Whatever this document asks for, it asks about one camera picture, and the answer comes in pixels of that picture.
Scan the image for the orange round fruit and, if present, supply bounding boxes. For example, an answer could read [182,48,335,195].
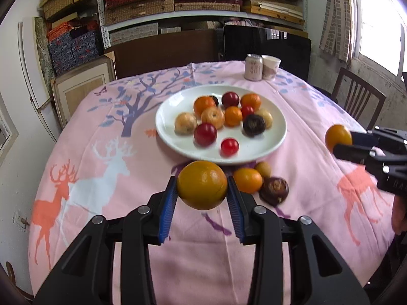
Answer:
[325,124,353,153]
[232,167,264,194]

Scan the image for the brown mangosteen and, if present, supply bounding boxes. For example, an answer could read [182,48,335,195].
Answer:
[259,177,289,207]

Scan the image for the pale yellow round fruit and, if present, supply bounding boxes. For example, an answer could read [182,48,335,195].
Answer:
[255,109,273,129]

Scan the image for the small tan fruit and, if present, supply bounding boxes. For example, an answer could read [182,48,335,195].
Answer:
[255,161,272,178]

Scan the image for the dark date-like fruit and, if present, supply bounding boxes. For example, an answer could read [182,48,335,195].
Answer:
[243,114,266,137]

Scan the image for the orange round fruit back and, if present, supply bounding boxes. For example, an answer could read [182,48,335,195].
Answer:
[232,167,264,194]

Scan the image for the red cherry tomato back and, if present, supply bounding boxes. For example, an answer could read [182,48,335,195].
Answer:
[241,105,255,121]

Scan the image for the red cherry tomato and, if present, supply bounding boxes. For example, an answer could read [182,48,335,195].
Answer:
[241,105,255,121]
[220,138,239,157]

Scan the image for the small orange tangerine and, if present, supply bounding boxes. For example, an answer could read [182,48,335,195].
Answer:
[225,106,243,127]

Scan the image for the dark red plum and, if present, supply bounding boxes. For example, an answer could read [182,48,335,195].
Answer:
[193,123,217,147]
[222,91,240,109]

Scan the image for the yellow tomato fruit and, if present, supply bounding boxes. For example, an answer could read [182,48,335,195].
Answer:
[177,160,228,211]

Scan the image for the dark mangosteen front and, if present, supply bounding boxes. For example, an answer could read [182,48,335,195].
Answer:
[210,96,219,107]

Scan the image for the yellow-orange persimmon fruit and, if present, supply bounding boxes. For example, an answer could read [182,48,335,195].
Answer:
[201,107,225,129]

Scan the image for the dark red plum front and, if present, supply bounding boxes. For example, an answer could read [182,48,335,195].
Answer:
[193,123,217,147]

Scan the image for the large orange mandarin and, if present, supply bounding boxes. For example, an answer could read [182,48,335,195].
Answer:
[193,96,216,118]

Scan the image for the pale yellow fruit front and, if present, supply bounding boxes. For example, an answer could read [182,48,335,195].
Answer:
[175,112,198,135]

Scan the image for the person's hand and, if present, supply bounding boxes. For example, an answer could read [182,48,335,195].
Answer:
[391,195,407,235]

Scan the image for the dark wooden chair right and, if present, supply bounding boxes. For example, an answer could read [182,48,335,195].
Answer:
[314,68,386,130]

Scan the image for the wooden chair left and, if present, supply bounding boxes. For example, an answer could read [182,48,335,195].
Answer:
[6,262,34,304]

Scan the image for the patterned curtain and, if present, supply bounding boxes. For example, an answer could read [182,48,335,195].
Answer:
[319,0,361,66]

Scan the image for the black monitor panel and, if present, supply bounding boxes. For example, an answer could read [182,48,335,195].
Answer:
[224,25,311,81]

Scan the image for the white ceramic plate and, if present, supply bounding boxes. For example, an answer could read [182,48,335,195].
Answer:
[155,85,288,165]

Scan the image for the pink deer-print tablecloth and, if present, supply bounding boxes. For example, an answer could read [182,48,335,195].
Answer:
[29,62,394,304]

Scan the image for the white paper cup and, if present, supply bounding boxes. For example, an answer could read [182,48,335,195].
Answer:
[261,55,281,81]

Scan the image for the pink drink can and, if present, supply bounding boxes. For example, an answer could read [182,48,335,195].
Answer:
[244,54,263,81]

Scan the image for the framed picture board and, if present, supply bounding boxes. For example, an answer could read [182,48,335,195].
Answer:
[51,52,117,128]

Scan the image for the dark brown wooden board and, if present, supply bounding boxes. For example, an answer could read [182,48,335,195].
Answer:
[106,29,224,79]

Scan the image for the blue patterned storage boxes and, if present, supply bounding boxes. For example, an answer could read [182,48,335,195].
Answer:
[47,20,103,76]

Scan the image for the metal storage shelf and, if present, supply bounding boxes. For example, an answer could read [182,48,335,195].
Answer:
[97,0,306,49]

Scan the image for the window with white frame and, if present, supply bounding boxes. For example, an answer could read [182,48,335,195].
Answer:
[0,95,19,164]

